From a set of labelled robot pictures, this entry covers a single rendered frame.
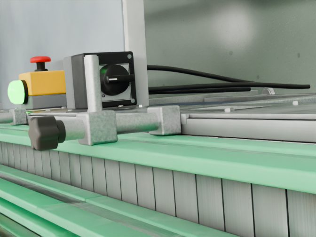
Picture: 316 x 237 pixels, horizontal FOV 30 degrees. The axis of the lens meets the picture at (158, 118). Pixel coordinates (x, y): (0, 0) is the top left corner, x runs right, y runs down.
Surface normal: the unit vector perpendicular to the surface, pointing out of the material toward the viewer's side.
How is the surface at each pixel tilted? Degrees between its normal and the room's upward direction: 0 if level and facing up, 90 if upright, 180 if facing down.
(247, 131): 0
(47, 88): 90
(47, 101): 90
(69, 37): 0
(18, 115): 90
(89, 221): 90
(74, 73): 0
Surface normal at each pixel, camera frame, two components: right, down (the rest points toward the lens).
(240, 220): -0.87, 0.09
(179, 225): -0.07, -1.00
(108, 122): 0.49, 0.01
